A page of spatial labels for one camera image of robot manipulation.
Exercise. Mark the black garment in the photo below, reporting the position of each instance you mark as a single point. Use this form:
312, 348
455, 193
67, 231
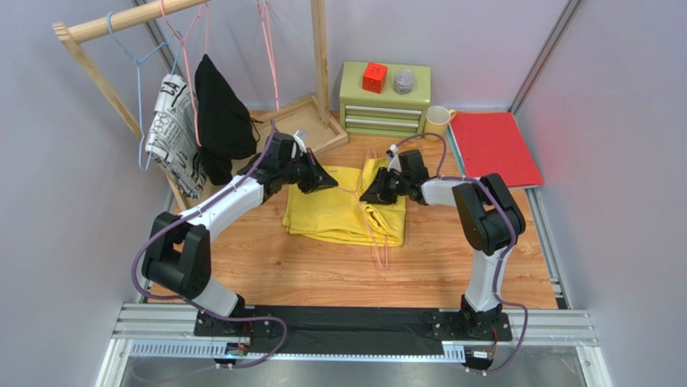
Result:
225, 126

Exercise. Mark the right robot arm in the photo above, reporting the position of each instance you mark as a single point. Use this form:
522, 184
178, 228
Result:
491, 221

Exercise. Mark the red cube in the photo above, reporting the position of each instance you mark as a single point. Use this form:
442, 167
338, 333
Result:
374, 77

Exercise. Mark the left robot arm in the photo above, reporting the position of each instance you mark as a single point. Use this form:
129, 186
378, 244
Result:
178, 254

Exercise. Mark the green mini drawer chest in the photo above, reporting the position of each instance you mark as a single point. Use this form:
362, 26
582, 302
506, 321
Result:
386, 113

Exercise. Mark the red folder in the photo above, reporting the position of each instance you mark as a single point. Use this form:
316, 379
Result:
491, 142

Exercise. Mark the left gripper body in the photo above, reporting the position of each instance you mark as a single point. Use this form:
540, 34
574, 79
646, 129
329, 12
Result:
300, 172

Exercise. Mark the aluminium base frame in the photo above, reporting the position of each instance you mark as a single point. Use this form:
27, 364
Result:
562, 340

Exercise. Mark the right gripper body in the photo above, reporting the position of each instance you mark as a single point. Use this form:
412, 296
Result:
385, 185

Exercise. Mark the yellow trousers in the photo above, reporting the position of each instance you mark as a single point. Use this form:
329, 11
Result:
331, 215

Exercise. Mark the wooden clothes rack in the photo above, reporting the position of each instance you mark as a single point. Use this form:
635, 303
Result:
311, 113

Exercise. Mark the black base cloth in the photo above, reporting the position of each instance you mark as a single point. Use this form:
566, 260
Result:
324, 330

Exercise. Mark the pink wire hanger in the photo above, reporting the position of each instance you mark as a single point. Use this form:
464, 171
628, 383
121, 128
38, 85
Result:
263, 11
381, 251

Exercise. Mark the white patterned garment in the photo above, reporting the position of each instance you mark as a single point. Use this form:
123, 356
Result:
171, 138

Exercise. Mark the yellow mug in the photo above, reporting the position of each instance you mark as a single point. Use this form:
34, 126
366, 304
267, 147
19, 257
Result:
437, 119

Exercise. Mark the blue wire hanger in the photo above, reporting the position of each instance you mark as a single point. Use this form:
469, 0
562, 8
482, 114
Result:
143, 159

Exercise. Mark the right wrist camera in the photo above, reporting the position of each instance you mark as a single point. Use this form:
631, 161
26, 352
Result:
393, 158

